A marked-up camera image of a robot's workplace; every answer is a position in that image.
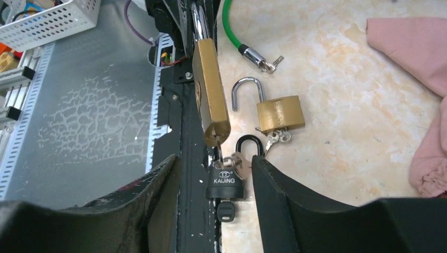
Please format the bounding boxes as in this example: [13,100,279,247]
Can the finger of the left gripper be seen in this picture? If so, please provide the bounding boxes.
[163,0,193,57]
[204,0,221,46]

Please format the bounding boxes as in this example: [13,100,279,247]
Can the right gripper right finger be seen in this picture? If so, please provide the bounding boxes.
[252,155,446,252]

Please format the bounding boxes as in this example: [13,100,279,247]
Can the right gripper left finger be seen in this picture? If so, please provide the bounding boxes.
[1,154,181,252]

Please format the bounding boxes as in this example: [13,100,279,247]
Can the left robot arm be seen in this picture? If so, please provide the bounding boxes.
[145,0,220,57]

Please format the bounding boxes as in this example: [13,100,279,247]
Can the black Kaijing padlock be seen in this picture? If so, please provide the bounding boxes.
[206,134,264,222]

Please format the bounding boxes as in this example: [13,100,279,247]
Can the brass padlock with open shackle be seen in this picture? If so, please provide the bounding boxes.
[231,76,305,154]

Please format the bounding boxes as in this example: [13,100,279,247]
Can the white perforated basket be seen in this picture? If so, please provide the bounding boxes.
[1,1,101,52]

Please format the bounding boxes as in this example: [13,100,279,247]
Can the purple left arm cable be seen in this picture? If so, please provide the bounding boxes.
[124,0,156,46]

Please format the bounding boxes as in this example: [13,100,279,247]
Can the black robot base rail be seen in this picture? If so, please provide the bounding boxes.
[144,33,224,253]

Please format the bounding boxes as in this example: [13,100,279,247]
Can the green cable lock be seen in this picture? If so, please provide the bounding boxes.
[222,0,285,75]

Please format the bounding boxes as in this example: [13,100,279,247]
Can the pink drawstring shorts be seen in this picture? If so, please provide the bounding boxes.
[366,16,447,199]

